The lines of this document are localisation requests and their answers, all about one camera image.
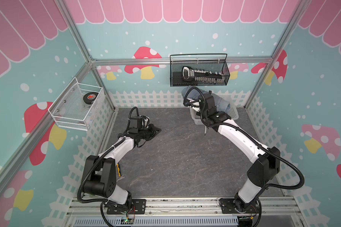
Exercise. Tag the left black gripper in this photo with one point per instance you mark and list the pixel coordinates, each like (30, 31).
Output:
(153, 132)

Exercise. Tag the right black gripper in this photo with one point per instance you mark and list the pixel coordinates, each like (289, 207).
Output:
(199, 112)

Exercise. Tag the blue denim long pants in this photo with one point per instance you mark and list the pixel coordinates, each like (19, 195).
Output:
(191, 99)

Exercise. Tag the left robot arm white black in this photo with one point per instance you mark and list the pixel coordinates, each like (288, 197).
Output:
(99, 179)

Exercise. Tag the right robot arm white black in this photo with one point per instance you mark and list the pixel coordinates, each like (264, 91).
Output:
(265, 164)

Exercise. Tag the black tape roll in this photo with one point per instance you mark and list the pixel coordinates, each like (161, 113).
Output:
(89, 98)

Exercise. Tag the white plastic basket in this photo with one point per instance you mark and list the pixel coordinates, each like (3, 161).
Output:
(233, 109)

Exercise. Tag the black screwdriver bit set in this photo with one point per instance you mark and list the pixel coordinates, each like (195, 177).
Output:
(202, 76)

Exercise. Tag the yellow black pliers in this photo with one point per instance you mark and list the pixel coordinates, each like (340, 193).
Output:
(118, 170)

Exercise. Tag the small green circuit board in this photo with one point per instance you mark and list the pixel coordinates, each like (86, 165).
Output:
(127, 221)

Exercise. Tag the black wire mesh wall basket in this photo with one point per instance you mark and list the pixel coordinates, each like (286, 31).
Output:
(208, 62)

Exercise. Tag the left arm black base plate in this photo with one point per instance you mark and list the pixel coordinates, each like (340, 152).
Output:
(137, 207)

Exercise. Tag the white wire mesh wall basket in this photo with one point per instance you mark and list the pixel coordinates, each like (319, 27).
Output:
(70, 111)

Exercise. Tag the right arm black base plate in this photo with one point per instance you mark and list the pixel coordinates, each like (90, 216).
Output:
(227, 205)

